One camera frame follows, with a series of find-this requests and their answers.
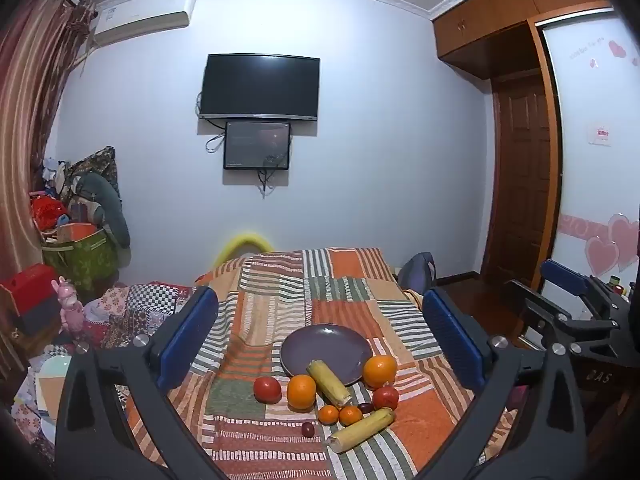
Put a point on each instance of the black wall television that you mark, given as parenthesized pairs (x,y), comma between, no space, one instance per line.
(260,87)

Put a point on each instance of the striped patchwork blanket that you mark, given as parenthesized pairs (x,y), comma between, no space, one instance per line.
(280,300)

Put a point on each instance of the yellow hoop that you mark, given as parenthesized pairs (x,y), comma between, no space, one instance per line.
(244,240)

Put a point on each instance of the green storage box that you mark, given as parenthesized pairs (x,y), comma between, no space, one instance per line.
(85,257)

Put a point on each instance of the red bag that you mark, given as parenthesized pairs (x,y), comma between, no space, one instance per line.
(47,212)

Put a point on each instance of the white air conditioner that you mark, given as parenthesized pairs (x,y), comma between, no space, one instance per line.
(142,15)

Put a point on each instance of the dark patterned cushion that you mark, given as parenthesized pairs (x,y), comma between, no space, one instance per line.
(97,162)

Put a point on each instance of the striped brown curtain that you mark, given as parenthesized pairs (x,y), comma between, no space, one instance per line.
(30,125)

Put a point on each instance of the wooden overhead cabinets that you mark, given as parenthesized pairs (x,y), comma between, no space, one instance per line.
(500,15)

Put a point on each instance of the red box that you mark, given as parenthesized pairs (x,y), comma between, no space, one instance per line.
(30,295)

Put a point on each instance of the small mandarin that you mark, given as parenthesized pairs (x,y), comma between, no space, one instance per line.
(350,415)
(328,414)

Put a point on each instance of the purple round plate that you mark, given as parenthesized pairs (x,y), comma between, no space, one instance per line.
(325,352)

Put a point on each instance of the white wardrobe door heart stickers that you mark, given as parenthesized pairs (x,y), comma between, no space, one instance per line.
(595,185)

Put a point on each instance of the dark red jujube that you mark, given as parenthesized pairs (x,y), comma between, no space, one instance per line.
(365,408)
(307,429)

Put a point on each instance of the large red tomato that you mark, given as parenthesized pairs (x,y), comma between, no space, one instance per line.
(267,389)

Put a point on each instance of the grey blue backpack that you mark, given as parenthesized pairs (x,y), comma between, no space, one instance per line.
(417,272)

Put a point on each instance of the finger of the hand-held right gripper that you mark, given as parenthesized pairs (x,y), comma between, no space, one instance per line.
(540,305)
(565,276)

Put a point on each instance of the large orange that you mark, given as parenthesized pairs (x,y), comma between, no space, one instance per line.
(301,393)
(380,372)

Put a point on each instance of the yellow corn cob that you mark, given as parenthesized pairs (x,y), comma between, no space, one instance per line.
(360,429)
(327,383)

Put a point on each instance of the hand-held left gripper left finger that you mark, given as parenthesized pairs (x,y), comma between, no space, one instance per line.
(192,340)

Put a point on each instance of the small red tomato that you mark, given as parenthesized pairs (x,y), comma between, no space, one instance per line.
(385,398)

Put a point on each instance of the brown wooden door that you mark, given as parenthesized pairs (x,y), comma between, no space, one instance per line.
(522,175)

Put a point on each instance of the checkered floral quilt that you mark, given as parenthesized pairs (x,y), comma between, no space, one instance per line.
(135,305)

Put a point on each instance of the pink plush toy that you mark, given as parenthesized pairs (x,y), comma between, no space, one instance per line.
(69,305)

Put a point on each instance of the small black wall monitor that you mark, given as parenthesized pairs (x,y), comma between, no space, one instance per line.
(256,145)

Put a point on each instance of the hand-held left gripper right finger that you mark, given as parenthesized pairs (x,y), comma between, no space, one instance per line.
(452,340)

